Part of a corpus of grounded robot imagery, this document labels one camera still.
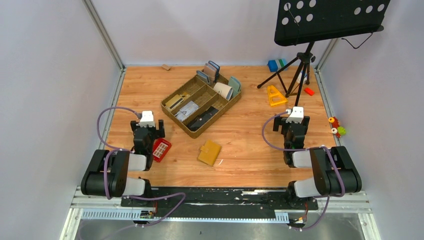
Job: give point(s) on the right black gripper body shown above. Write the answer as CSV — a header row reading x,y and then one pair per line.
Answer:
x,y
281,121

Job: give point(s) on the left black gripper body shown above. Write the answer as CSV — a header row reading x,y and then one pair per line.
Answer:
x,y
155,134

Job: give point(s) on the yellow leather card holder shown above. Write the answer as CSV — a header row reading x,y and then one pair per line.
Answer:
x,y
209,152

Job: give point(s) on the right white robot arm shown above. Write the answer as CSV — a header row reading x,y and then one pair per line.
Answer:
x,y
334,173

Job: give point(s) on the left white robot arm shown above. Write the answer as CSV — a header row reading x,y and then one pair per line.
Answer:
x,y
107,171

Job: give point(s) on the gold cards in tray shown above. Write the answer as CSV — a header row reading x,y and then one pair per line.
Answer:
x,y
175,101

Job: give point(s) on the white black cards in tray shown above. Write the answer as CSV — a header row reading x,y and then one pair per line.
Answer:
x,y
186,111

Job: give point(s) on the teal card holder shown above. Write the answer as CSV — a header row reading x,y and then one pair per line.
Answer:
x,y
235,84

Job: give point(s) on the beige card holder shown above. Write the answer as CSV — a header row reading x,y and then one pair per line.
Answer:
x,y
223,90

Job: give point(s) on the blue card holders upright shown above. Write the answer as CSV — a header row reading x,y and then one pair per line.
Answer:
x,y
210,73

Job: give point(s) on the red plastic block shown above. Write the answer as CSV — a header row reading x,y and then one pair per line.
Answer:
x,y
160,149

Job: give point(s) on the yellow triangular toy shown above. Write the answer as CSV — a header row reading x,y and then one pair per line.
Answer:
x,y
275,97

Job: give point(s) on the small red brick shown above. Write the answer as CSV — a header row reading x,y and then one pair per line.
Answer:
x,y
309,91

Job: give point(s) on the colourful toy car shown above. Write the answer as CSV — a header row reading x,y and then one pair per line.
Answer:
x,y
336,128

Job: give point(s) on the woven compartment tray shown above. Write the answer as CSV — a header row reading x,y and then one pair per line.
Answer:
x,y
204,96

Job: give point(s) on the blue green block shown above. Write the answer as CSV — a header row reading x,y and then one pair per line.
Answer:
x,y
276,64

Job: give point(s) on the small wooden block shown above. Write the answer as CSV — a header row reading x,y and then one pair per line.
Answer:
x,y
166,67

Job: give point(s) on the black music stand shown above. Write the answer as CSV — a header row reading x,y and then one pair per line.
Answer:
x,y
310,21

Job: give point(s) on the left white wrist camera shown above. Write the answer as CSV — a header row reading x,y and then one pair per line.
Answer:
x,y
147,119

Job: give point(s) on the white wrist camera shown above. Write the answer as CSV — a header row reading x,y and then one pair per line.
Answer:
x,y
295,115
147,119

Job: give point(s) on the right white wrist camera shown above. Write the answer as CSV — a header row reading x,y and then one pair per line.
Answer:
x,y
295,115

